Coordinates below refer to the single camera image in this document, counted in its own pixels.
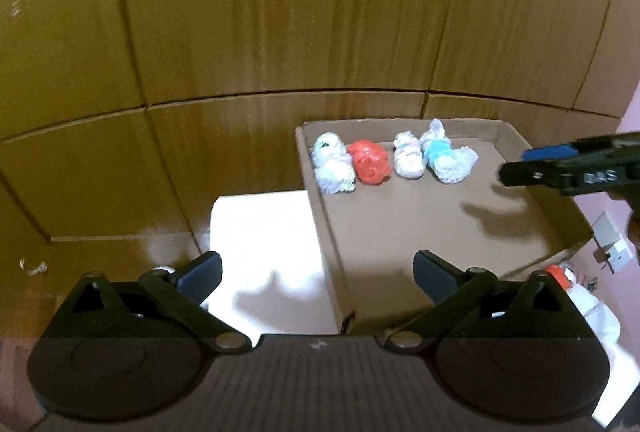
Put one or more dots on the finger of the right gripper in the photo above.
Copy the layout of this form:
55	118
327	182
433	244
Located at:
554	152
554	173

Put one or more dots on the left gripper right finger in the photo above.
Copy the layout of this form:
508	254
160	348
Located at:
455	294

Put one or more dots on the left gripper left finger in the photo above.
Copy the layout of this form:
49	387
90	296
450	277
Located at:
180	295

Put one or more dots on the brown cardboard box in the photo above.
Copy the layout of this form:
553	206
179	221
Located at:
369	237

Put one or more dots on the teal white sock bundle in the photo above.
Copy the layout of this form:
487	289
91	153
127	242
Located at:
449	165

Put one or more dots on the red white sock bundle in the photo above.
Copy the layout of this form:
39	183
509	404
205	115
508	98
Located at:
579	288

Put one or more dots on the white grey sock bundle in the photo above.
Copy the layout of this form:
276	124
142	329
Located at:
333	167

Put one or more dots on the wooden wardrobe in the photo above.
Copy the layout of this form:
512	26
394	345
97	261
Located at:
123	120

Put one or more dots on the white wall socket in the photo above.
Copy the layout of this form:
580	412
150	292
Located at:
612	248

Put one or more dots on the metal drawer handle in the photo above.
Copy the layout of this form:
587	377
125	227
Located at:
33	269

